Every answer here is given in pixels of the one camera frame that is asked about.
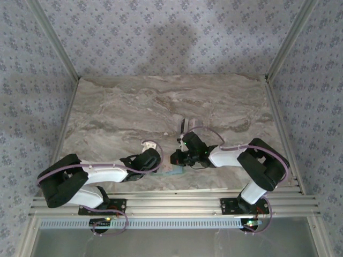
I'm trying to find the grey metal panel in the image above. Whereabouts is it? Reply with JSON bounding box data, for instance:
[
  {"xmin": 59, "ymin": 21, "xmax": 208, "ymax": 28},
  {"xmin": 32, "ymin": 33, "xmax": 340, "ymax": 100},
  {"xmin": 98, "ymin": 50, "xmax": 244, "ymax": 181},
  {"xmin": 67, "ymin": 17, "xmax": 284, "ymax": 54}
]
[{"xmin": 34, "ymin": 227, "xmax": 314, "ymax": 257}]

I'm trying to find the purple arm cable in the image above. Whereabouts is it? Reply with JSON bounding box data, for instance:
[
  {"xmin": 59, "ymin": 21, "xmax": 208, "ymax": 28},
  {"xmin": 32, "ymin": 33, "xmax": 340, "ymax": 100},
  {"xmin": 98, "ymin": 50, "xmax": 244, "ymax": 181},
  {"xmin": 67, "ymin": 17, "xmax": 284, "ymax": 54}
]
[
  {"xmin": 182, "ymin": 126, "xmax": 292, "ymax": 236},
  {"xmin": 36, "ymin": 139, "xmax": 165, "ymax": 238}
]

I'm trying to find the clear acrylic card box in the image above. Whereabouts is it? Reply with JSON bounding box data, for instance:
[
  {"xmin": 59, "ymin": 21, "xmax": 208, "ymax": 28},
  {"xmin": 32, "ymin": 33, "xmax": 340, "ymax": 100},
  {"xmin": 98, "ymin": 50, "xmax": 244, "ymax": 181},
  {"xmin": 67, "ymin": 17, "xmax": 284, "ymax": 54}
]
[{"xmin": 178, "ymin": 117, "xmax": 204, "ymax": 136}]

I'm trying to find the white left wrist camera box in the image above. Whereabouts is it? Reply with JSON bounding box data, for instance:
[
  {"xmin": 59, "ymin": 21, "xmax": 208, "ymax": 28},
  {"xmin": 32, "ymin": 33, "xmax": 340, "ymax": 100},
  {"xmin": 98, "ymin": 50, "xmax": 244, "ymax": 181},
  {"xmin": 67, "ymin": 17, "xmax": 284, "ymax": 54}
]
[{"xmin": 141, "ymin": 140, "xmax": 158, "ymax": 151}]

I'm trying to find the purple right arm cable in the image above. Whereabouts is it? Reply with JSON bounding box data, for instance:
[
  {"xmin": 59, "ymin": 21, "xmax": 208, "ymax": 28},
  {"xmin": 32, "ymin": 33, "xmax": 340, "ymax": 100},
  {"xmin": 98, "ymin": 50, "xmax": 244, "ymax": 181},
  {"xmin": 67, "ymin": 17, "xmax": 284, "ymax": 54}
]
[{"xmin": 182, "ymin": 126, "xmax": 292, "ymax": 236}]

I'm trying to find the grey slotted cable duct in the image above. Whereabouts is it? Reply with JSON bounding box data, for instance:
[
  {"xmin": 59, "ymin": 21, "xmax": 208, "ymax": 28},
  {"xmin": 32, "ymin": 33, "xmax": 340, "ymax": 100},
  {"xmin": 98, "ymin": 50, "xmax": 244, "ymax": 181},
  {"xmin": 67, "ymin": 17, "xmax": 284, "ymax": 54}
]
[{"xmin": 39, "ymin": 218, "xmax": 242, "ymax": 230}]

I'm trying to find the black controller board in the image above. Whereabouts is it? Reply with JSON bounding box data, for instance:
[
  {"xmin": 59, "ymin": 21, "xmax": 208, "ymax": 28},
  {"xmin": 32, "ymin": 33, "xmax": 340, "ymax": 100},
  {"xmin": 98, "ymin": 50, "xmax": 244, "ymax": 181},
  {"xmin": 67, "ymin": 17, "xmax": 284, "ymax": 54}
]
[
  {"xmin": 90, "ymin": 218, "xmax": 112, "ymax": 233},
  {"xmin": 240, "ymin": 218, "xmax": 262, "ymax": 232}
]

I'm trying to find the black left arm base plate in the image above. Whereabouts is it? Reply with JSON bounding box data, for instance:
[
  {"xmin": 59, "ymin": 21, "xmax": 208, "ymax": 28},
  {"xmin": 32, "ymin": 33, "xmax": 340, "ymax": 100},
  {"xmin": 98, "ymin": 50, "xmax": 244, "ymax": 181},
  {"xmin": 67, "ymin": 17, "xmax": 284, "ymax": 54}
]
[{"xmin": 78, "ymin": 198, "xmax": 127, "ymax": 216}]

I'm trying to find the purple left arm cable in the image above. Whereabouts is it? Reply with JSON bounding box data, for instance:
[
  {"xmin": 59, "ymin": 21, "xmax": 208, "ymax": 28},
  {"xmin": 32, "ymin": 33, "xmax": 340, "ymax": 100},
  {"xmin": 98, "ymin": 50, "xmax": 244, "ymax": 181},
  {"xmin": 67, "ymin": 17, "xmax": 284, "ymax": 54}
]
[{"xmin": 36, "ymin": 139, "xmax": 165, "ymax": 238}]

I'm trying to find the aluminium frame post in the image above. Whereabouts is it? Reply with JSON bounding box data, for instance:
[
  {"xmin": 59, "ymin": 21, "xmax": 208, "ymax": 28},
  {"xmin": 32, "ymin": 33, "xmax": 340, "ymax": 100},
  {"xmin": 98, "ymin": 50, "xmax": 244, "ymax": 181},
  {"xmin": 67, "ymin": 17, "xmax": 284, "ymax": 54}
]
[
  {"xmin": 265, "ymin": 0, "xmax": 319, "ymax": 81},
  {"xmin": 28, "ymin": 0, "xmax": 81, "ymax": 80}
]

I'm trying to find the aluminium frame beam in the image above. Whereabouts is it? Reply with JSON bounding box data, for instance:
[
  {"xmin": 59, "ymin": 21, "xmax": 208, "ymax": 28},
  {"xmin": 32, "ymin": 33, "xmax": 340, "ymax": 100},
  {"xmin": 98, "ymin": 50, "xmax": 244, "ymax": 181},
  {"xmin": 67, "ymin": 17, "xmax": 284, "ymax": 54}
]
[{"xmin": 28, "ymin": 187, "xmax": 321, "ymax": 217}]

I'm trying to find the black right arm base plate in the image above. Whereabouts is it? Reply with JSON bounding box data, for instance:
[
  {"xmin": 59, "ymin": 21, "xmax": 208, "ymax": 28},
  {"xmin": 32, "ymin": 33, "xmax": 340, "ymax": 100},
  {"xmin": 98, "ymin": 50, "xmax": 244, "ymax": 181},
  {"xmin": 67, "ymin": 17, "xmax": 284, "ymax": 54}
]
[{"xmin": 219, "ymin": 196, "xmax": 270, "ymax": 216}]

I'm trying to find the aluminium side rail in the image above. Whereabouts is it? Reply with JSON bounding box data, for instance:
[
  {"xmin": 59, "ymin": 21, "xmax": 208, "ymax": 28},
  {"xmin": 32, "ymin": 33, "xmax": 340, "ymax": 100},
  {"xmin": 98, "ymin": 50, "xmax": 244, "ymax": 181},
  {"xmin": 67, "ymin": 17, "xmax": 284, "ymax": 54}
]
[
  {"xmin": 264, "ymin": 77, "xmax": 306, "ymax": 196},
  {"xmin": 40, "ymin": 77, "xmax": 81, "ymax": 199}
]

